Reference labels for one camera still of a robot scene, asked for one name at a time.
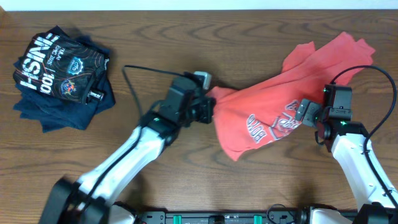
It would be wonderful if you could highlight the red printed t-shirt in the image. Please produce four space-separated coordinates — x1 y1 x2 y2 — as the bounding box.
208 32 375 161

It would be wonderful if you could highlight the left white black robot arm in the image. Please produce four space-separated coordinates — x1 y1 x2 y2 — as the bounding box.
39 72 215 223

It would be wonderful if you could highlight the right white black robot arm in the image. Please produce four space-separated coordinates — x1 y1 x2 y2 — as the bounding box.
295 85 397 223

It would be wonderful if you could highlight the navy folded clothes stack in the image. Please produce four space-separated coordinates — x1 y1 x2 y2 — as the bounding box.
14 26 115 133

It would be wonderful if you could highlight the black printed folded t-shirt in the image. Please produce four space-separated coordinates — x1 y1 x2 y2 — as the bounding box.
13 32 109 103

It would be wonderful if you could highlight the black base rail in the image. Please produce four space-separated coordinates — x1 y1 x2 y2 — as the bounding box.
134 210 298 224

